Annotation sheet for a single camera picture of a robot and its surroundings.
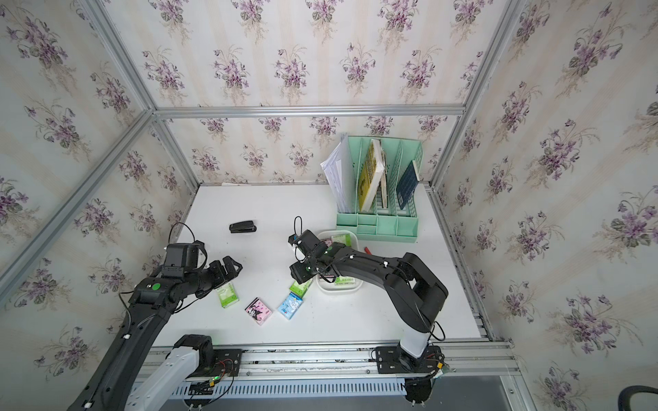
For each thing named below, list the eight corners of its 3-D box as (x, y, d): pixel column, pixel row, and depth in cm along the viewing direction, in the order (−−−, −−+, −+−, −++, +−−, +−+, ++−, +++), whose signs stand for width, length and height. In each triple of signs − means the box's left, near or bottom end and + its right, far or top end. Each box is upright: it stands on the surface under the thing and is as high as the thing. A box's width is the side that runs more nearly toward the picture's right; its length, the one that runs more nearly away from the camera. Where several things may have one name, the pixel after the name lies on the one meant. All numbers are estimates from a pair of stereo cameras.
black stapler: (231, 233, 105) (228, 228, 102) (233, 225, 107) (231, 220, 104) (255, 233, 105) (253, 228, 102) (257, 225, 107) (255, 220, 105)
